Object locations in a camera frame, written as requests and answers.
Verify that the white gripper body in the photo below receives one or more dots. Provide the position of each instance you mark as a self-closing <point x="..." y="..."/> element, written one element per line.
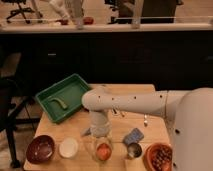
<point x="99" y="124"/>

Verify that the red orange apple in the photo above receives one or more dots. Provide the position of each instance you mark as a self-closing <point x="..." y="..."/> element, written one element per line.
<point x="103" y="152"/>

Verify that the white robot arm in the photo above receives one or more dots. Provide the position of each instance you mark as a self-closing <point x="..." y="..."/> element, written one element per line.
<point x="190" y="114"/>

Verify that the clear plastic cup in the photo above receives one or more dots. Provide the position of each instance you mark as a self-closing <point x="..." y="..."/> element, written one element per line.
<point x="97" y="142"/>

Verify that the small metal cup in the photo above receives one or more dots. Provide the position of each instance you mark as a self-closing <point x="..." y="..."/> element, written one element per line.
<point x="134" y="150"/>

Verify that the blue sponge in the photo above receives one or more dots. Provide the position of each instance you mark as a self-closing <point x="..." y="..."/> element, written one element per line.
<point x="133" y="137"/>

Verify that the green curved vegetable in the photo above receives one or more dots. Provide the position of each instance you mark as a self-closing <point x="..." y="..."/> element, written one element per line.
<point x="62" y="104"/>

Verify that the white small plate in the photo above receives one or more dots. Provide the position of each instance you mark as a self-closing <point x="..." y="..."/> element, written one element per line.
<point x="68" y="148"/>

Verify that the green plastic tray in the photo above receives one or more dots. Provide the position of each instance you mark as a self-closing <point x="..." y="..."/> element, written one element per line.
<point x="70" y="90"/>

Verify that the dark red bowl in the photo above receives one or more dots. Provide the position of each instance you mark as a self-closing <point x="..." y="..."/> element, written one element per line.
<point x="40" y="150"/>

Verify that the orange bowl with contents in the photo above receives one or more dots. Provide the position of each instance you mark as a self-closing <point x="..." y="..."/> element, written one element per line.
<point x="158" y="157"/>

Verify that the black office chair left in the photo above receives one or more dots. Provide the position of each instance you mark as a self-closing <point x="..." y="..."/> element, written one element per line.
<point x="9" y="112"/>

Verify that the dark cabinet counter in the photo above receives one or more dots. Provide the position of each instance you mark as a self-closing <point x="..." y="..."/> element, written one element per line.
<point x="168" y="56"/>

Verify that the black office chair background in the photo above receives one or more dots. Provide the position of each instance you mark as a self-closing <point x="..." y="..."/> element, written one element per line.
<point x="22" y="11"/>

